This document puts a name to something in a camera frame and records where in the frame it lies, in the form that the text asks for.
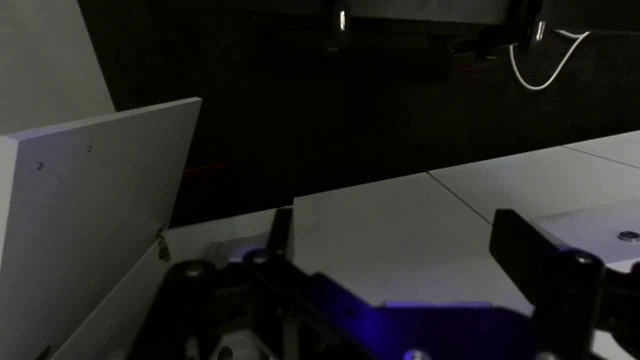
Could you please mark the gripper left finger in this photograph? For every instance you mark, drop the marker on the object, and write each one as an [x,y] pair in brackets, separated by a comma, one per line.
[235,300]

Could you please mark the white cabinet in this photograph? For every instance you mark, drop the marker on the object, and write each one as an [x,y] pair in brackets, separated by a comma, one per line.
[400,230]

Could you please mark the white cabinet door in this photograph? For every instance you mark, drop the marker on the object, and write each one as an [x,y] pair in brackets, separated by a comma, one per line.
[85,215]

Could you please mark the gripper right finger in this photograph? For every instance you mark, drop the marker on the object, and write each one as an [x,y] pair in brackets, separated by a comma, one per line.
[560,280]

